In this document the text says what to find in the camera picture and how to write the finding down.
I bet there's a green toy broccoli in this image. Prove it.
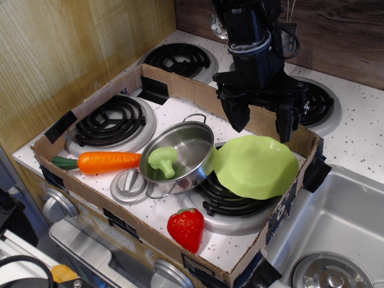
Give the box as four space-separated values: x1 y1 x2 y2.
148 146 178 179

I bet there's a right oven front knob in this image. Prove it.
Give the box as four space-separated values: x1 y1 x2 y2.
151 259 194 288

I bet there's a silver oven door handle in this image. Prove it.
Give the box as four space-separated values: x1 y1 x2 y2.
49 220 153 287

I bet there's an oven knob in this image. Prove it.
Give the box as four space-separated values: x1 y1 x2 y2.
151 259 194 288
43 188 79 223

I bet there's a hanging silver strainer ladle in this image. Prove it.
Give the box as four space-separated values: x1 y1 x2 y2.
210 14 228 40

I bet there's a red toy strawberry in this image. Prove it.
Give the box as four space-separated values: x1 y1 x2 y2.
167 208 205 254

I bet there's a yellow object at bottom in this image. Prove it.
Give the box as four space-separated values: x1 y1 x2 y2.
50 264 79 283

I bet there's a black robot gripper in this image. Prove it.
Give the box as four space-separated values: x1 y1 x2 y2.
213 44 307 143

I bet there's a light green plastic plate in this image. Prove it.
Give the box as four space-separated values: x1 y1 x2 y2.
214 135 299 200

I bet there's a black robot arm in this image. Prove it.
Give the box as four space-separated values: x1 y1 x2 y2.
212 1 307 143

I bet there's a small steel pan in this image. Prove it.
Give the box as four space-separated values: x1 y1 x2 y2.
139 113 218 200

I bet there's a cardboard fence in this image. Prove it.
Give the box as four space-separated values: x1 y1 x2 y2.
32 64 323 287

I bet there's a silver stove knob in fence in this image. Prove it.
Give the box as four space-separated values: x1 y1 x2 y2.
110 169 153 205

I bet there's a silver sink drain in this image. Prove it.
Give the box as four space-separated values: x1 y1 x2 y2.
290 252 374 287

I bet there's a left oven front knob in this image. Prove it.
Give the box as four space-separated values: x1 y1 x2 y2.
43 188 79 223

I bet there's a black cable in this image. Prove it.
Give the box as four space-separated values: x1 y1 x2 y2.
0 254 55 288

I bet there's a back right black burner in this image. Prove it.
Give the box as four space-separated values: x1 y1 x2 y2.
293 76 343 137

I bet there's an orange toy carrot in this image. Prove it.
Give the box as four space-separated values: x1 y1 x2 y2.
52 151 141 175

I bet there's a front right black burner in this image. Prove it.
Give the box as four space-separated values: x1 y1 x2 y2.
178 172 280 236

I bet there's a hanging silver slotted spatula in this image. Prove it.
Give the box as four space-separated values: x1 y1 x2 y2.
281 0 301 59

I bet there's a front left black burner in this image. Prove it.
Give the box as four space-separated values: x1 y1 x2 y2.
65 94 156 157

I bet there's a silver toy sink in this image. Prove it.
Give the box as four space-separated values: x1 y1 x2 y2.
266 166 383 287

